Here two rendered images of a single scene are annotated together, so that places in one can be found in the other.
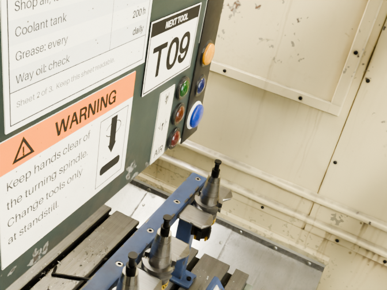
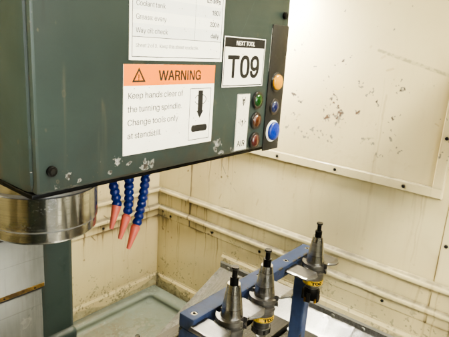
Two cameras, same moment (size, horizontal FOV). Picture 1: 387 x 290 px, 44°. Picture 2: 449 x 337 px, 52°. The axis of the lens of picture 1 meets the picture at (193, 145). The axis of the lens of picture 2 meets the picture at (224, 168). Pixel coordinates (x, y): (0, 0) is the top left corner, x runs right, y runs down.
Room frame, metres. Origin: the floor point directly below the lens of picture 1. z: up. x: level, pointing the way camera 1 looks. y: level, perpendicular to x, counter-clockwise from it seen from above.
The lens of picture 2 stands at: (-0.22, -0.16, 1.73)
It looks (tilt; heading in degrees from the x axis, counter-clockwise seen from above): 15 degrees down; 19
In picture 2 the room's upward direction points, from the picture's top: 4 degrees clockwise
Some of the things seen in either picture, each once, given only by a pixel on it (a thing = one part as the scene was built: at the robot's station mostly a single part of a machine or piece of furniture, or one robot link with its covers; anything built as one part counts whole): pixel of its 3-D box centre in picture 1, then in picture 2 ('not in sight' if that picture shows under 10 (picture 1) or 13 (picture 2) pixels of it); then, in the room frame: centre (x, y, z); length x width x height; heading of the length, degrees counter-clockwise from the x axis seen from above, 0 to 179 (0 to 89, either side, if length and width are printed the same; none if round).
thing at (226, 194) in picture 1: (217, 191); (325, 259); (0.90, -0.08, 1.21); 0.07 x 0.05 x 0.01; 70
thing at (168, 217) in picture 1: (166, 224); (267, 257); (0.64, 0.02, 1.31); 0.02 x 0.02 x 0.03
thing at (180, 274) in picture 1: (185, 234); (299, 307); (0.92, -0.02, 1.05); 0.10 x 0.05 x 0.30; 70
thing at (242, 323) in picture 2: not in sight; (231, 319); (0.54, 0.06, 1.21); 0.06 x 0.06 x 0.03
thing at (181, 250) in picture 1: (172, 247); (277, 289); (0.69, 0.00, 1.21); 0.07 x 0.05 x 0.01; 70
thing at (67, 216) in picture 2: not in sight; (42, 187); (0.31, 0.30, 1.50); 0.16 x 0.16 x 0.12
